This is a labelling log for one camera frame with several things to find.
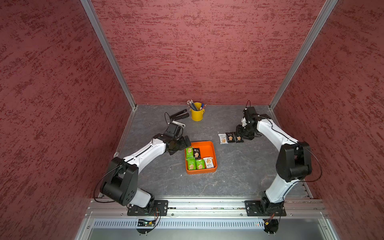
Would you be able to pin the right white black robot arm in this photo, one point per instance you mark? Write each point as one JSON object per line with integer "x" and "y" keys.
{"x": 294, "y": 161}

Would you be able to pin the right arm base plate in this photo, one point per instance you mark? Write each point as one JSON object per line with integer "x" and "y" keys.
{"x": 264, "y": 209}

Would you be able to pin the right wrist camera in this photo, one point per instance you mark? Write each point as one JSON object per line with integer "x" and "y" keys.
{"x": 250, "y": 117}

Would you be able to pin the green cookie packet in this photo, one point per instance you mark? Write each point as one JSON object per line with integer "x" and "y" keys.
{"x": 189, "y": 152}
{"x": 191, "y": 164}
{"x": 200, "y": 164}

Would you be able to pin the aluminium front rail frame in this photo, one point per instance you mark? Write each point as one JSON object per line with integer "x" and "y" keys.
{"x": 227, "y": 213}

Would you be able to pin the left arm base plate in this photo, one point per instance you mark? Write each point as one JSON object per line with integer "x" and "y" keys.
{"x": 156, "y": 208}

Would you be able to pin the white cookie packet front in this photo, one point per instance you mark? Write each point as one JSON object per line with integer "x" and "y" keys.
{"x": 209, "y": 164}

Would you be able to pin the black stapler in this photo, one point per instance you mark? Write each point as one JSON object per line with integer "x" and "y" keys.
{"x": 180, "y": 115}

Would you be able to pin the green cookie packet far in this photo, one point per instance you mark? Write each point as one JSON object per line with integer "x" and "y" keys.
{"x": 189, "y": 152}

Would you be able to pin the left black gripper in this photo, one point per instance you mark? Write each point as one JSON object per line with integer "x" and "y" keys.
{"x": 183, "y": 145}

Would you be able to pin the green cookie packet middle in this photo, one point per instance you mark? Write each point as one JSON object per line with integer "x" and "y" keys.
{"x": 200, "y": 164}

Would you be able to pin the yellow pen cup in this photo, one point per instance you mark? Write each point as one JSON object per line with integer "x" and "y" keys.
{"x": 197, "y": 113}

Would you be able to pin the black cookie packet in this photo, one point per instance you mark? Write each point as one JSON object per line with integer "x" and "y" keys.
{"x": 196, "y": 153}
{"x": 231, "y": 138}

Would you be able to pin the white pink cookie packet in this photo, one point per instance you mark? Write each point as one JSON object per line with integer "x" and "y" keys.
{"x": 223, "y": 139}

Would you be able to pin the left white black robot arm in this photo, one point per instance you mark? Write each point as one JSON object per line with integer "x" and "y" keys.
{"x": 120, "y": 183}

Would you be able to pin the orange plastic storage tray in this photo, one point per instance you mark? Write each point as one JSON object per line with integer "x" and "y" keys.
{"x": 200, "y": 158}

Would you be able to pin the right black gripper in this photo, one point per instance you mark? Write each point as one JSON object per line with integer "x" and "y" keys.
{"x": 238, "y": 132}

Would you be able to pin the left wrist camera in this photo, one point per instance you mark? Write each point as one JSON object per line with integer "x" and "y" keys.
{"x": 174, "y": 131}

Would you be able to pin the pens in cup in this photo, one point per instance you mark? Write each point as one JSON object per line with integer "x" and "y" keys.
{"x": 192, "y": 105}

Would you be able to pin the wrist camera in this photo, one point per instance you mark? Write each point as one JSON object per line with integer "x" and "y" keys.
{"x": 174, "y": 131}
{"x": 250, "y": 117}

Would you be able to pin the green cookie packet left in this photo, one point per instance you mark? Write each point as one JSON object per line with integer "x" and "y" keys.
{"x": 191, "y": 164}

